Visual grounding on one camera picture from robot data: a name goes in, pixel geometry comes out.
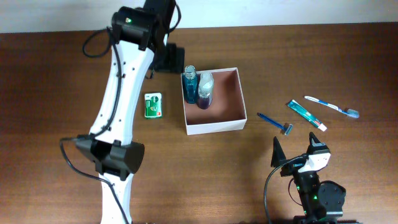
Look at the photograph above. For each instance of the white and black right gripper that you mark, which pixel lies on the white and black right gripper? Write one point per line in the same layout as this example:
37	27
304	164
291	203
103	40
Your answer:
278	154

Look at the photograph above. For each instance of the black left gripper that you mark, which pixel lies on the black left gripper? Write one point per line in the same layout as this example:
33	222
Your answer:
175	61

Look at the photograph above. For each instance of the blue mouthwash bottle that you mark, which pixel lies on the blue mouthwash bottle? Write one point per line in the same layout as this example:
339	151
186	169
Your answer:
190	82

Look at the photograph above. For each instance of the clear purple soap bottle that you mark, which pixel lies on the clear purple soap bottle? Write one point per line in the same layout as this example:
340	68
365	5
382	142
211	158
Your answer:
205	90

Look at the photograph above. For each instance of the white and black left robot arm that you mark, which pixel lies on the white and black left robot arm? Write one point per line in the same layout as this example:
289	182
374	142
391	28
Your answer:
138	41

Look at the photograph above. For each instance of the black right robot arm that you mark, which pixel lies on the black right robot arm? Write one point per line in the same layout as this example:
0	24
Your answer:
322	202

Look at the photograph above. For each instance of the blue disposable razor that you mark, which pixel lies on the blue disposable razor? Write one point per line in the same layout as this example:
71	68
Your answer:
285	129

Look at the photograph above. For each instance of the green toothpaste tube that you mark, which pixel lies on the green toothpaste tube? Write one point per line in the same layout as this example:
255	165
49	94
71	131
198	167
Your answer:
292	104

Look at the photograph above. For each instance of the green soap bar box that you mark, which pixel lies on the green soap bar box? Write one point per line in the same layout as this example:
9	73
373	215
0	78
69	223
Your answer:
153	105

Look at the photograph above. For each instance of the blue and white toothbrush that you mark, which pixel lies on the blue and white toothbrush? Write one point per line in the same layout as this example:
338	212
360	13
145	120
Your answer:
348	112

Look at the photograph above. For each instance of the white cardboard box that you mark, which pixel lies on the white cardboard box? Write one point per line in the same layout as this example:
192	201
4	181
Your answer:
227	111

